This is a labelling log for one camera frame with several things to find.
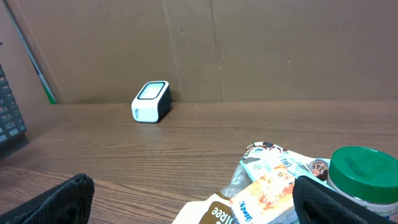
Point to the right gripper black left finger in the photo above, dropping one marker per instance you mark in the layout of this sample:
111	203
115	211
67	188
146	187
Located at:
67	203

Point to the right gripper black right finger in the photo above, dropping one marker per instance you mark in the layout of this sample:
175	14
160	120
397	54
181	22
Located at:
317	204

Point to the orange snack packet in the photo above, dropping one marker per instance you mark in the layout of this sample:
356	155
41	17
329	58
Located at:
269	199

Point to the green lid jar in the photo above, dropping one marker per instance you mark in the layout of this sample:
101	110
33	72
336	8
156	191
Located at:
367	177

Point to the teal white snack packet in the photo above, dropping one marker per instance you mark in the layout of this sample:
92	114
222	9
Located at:
258	160

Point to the brown pastry bag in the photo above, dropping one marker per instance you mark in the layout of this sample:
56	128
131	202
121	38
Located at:
217	209

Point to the grey plastic basket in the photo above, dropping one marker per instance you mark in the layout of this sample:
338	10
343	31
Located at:
13	128

